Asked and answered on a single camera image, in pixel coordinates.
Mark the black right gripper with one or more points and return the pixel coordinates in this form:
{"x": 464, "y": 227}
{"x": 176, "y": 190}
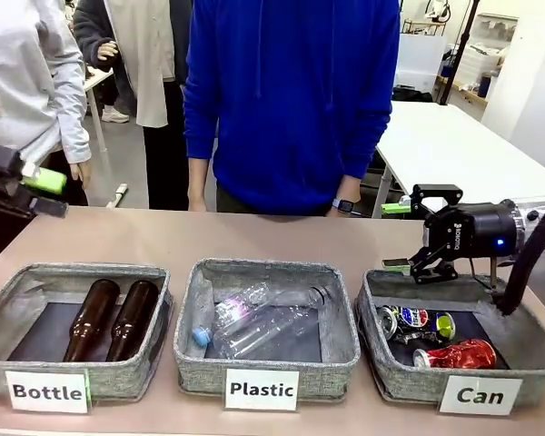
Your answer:
{"x": 477, "y": 231}

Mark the crushed Pepsi can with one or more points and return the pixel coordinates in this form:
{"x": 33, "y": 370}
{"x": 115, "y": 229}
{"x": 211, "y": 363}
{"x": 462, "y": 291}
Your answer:
{"x": 413, "y": 318}

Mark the crushed red soda can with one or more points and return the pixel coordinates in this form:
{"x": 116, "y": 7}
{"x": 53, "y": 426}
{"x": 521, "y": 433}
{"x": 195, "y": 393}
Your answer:
{"x": 458, "y": 354}

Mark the brown glass beer bottle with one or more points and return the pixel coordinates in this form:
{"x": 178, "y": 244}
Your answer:
{"x": 131, "y": 320}
{"x": 93, "y": 318}

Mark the crushed plastic bottle blue cap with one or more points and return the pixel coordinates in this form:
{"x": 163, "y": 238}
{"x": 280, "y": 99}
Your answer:
{"x": 236, "y": 311}

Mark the blue hoodie person right forearm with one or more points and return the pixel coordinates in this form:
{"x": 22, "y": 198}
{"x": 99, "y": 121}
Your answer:
{"x": 198, "y": 186}

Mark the blue hoodie person left forearm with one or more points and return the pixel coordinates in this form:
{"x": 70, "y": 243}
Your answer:
{"x": 350, "y": 188}

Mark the grey fabric basket Bottle label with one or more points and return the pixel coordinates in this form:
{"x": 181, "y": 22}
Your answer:
{"x": 27, "y": 290}

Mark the grey fabric basket Can label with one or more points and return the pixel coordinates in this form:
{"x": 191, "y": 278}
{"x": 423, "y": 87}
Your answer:
{"x": 527, "y": 349}

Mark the white Can label card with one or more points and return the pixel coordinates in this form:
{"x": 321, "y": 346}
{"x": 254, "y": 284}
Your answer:
{"x": 480, "y": 396}

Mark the grey fabric basket Plastic label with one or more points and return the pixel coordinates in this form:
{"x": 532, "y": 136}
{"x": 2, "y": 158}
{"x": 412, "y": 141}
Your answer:
{"x": 195, "y": 290}

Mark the grey sweatshirt person left hand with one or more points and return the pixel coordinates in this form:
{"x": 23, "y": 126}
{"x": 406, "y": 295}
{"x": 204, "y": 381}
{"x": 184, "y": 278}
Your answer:
{"x": 81, "y": 172}

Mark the beige coat person hand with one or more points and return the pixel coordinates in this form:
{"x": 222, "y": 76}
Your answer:
{"x": 106, "y": 51}

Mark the white tube on floor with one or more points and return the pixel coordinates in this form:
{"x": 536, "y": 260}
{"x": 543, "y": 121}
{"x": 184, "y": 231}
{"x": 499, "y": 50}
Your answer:
{"x": 118, "y": 194}

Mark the large white background table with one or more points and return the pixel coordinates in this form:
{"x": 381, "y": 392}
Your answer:
{"x": 454, "y": 145}

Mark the white background table leg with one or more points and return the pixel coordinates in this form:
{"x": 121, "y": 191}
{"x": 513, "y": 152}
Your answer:
{"x": 97, "y": 118}

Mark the white sneaker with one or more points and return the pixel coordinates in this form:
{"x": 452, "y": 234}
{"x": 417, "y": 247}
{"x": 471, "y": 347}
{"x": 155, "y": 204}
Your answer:
{"x": 115, "y": 115}

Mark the person in grey sweatshirt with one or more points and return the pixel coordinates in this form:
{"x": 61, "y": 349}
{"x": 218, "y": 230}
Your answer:
{"x": 27, "y": 82}

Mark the black bag on table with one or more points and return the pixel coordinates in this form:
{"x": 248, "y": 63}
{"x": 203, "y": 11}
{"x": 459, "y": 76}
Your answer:
{"x": 411, "y": 94}

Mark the dark blue drink bottle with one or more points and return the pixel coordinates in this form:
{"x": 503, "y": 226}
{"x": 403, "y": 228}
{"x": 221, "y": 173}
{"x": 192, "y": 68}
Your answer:
{"x": 483, "y": 86}

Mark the person in beige coat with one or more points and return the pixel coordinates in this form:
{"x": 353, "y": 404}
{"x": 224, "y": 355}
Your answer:
{"x": 150, "y": 59}

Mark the white panel board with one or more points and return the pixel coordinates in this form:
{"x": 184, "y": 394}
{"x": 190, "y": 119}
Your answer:
{"x": 420, "y": 59}

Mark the clear storage box stack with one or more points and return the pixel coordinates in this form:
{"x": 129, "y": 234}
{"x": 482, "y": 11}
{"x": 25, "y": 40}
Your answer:
{"x": 479, "y": 61}

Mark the clear plastic bottle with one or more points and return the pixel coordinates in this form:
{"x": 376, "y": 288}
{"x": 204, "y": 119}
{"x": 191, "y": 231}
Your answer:
{"x": 277, "y": 324}

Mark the black tripod pole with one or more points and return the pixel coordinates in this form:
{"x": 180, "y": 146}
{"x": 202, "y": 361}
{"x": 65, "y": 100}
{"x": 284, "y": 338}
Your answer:
{"x": 458, "y": 50}

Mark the person in blue hoodie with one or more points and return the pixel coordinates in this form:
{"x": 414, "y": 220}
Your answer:
{"x": 290, "y": 100}

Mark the white Bottle label card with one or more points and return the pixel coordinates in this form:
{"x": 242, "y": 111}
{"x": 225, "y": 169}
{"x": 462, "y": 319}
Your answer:
{"x": 47, "y": 391}

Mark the white Plastic label card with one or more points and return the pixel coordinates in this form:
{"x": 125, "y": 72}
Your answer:
{"x": 262, "y": 389}

